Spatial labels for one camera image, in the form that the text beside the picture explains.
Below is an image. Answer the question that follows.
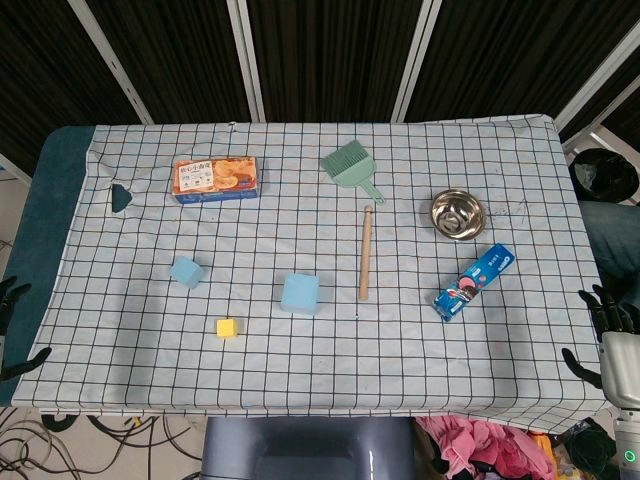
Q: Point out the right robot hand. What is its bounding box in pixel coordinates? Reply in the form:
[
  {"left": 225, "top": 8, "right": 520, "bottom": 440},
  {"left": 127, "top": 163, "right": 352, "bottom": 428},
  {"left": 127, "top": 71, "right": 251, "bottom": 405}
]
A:
[{"left": 561, "top": 284, "right": 640, "bottom": 407}]

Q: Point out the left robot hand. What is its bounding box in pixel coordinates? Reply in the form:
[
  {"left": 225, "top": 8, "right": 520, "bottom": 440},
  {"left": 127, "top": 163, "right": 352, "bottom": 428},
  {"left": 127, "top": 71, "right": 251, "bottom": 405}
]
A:
[{"left": 0, "top": 276, "right": 54, "bottom": 382}]

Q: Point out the small blue foam cube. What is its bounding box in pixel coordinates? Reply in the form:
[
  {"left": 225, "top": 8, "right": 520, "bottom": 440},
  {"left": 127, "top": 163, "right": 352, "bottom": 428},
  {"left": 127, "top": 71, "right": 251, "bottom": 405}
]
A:
[{"left": 168, "top": 256, "right": 205, "bottom": 290}]

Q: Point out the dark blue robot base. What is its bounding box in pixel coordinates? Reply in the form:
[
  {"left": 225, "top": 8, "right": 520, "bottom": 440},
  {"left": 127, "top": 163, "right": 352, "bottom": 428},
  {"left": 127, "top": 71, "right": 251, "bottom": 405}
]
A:
[{"left": 201, "top": 416, "right": 416, "bottom": 480}]

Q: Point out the dark crumpled bag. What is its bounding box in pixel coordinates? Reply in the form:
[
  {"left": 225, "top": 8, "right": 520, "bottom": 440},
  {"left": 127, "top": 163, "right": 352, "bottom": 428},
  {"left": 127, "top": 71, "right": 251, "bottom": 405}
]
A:
[{"left": 554, "top": 418, "right": 624, "bottom": 480}]

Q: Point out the small orange item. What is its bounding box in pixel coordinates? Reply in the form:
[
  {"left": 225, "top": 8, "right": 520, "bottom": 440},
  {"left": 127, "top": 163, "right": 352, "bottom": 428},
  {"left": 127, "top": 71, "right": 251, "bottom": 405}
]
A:
[{"left": 530, "top": 432, "right": 556, "bottom": 464}]

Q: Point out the blue jeans leg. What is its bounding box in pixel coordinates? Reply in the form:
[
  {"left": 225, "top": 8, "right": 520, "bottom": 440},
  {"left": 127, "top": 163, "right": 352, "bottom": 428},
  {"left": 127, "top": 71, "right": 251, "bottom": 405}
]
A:
[{"left": 577, "top": 199, "right": 640, "bottom": 284}]

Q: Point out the teal table cover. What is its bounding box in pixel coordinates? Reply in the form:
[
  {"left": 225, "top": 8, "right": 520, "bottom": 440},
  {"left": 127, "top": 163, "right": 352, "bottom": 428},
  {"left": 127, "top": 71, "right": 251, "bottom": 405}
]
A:
[{"left": 0, "top": 124, "right": 135, "bottom": 407}]

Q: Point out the pink cloth pile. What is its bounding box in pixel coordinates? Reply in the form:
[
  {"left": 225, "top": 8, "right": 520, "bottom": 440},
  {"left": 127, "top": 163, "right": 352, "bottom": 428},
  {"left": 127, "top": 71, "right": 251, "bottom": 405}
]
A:
[{"left": 417, "top": 416, "right": 556, "bottom": 480}]

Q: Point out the blue Oreo cookie box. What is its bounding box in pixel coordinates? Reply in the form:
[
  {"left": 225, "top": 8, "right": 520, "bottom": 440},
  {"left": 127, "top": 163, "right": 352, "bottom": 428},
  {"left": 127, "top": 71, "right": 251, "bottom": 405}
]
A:
[{"left": 432, "top": 243, "right": 517, "bottom": 324}]

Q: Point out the black trash bag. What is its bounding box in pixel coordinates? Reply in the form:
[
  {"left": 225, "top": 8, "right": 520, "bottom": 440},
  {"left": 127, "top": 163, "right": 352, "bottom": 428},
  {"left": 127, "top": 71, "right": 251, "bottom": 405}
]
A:
[{"left": 571, "top": 148, "right": 640, "bottom": 204}]

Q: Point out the stainless steel bowl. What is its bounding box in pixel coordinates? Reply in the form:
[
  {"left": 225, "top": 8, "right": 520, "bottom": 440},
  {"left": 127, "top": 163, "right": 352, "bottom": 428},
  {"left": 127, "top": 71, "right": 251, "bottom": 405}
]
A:
[{"left": 430, "top": 188, "right": 485, "bottom": 242}]

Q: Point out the orange biscuit box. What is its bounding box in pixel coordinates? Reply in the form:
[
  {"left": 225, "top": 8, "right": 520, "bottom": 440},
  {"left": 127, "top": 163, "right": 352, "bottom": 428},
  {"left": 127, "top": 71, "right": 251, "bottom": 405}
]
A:
[{"left": 172, "top": 156, "right": 260, "bottom": 205}]

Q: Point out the wooden rolling pin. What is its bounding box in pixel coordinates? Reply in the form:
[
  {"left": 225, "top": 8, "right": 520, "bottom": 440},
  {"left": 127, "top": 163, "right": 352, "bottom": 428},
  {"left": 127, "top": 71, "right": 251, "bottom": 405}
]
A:
[{"left": 357, "top": 204, "right": 375, "bottom": 302}]

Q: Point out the large blue foam cube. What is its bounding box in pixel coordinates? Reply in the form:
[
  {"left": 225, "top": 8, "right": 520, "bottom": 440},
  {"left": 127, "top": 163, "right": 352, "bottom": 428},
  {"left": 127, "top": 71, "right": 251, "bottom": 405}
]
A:
[{"left": 280, "top": 272, "right": 321, "bottom": 317}]

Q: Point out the checkered light blue tablecloth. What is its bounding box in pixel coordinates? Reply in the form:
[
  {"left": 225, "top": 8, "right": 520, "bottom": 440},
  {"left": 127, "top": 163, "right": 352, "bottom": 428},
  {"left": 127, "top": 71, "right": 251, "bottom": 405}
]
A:
[{"left": 10, "top": 112, "right": 626, "bottom": 434}]

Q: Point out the green dustpan brush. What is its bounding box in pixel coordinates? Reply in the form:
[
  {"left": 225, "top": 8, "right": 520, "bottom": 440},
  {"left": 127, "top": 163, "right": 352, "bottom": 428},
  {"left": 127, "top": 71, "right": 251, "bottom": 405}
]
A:
[{"left": 320, "top": 140, "right": 387, "bottom": 205}]

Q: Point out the black partition screen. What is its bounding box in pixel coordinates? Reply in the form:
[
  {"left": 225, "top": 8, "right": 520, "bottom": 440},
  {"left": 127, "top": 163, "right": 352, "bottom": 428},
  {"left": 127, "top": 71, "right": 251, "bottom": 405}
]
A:
[{"left": 0, "top": 0, "right": 640, "bottom": 176}]

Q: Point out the black floor cable bundle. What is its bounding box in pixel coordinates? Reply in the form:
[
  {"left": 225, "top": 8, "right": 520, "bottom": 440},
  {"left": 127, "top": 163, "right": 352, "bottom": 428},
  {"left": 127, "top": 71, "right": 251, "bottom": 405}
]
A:
[{"left": 0, "top": 407, "right": 206, "bottom": 480}]

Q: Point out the white metal frame foot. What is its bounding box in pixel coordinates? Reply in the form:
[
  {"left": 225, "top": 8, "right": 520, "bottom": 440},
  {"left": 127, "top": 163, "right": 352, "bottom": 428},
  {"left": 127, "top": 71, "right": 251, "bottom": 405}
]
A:
[
  {"left": 0, "top": 152, "right": 36, "bottom": 189},
  {"left": 562, "top": 123, "right": 629, "bottom": 164}
]

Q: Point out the white partition frame post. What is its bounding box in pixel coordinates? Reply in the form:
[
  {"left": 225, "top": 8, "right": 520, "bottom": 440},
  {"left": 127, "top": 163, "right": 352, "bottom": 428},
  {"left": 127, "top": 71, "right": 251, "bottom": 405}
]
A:
[
  {"left": 392, "top": 0, "right": 444, "bottom": 123},
  {"left": 554, "top": 24, "right": 640, "bottom": 136},
  {"left": 67, "top": 0, "right": 154, "bottom": 125},
  {"left": 227, "top": 0, "right": 266, "bottom": 123}
]

